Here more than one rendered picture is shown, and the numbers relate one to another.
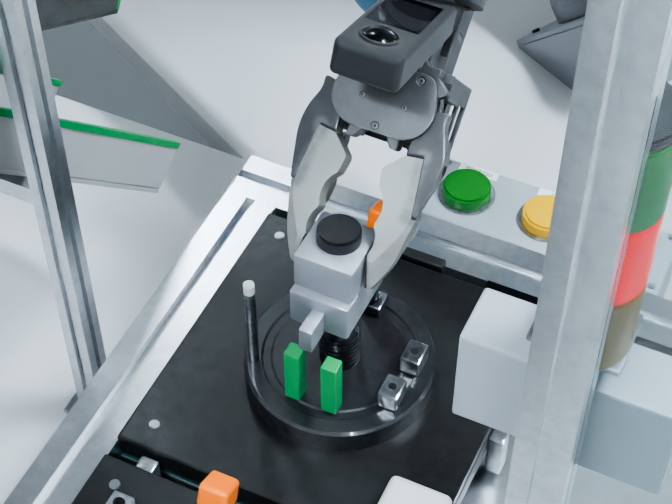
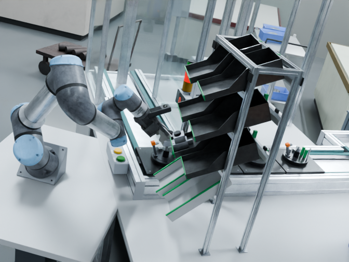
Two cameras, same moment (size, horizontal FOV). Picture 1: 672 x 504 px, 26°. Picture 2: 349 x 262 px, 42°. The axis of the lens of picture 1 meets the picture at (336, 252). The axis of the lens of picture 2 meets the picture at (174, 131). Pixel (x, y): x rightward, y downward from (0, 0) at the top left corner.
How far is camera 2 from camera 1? 2.41 m
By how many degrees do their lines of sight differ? 95
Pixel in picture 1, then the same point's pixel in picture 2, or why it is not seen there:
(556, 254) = not seen: hidden behind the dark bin
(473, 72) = (66, 188)
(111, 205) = (145, 219)
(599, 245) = not seen: hidden behind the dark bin
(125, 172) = (168, 171)
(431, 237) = (131, 161)
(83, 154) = (178, 162)
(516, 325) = (187, 96)
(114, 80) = not seen: outside the picture
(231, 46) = (89, 222)
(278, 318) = (166, 162)
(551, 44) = (58, 173)
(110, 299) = (162, 209)
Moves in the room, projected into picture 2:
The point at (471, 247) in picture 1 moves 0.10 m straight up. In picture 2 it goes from (130, 156) to (133, 139)
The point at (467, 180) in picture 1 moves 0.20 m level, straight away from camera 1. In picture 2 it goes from (120, 157) to (80, 165)
